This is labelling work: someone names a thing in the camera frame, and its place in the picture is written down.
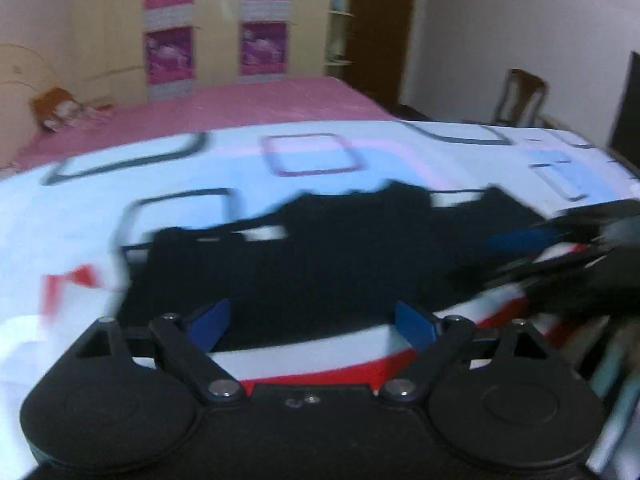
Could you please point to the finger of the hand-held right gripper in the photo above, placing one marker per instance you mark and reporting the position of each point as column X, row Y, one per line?
column 520, row 240
column 525, row 272

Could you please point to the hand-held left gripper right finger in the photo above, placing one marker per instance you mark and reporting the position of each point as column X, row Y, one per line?
column 415, row 322

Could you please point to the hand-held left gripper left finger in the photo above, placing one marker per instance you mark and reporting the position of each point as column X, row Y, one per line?
column 212, row 321

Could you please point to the black garment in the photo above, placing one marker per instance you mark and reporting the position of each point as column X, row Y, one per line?
column 300, row 260

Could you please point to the patterned bed sheet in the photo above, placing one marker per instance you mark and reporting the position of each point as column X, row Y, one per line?
column 100, row 220

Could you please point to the wooden chair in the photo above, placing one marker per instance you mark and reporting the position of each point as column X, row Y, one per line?
column 530, row 85

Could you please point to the dark panel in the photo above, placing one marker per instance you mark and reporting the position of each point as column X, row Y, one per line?
column 627, row 105

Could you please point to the pink bed sheet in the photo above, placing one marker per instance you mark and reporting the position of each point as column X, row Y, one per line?
column 225, row 105

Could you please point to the brown wooden door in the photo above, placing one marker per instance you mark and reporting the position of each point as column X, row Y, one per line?
column 385, row 35

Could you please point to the orange plush pillow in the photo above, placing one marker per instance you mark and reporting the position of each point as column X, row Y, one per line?
column 52, row 102

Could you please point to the cream corner shelf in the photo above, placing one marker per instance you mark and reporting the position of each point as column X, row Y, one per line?
column 340, row 35

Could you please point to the blue figurine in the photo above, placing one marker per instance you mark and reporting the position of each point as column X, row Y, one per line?
column 341, row 0

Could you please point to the cream wardrobe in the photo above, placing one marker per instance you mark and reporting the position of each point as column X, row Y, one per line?
column 215, row 20

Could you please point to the cream rounded headboard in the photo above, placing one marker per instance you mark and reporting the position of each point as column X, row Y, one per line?
column 20, row 85

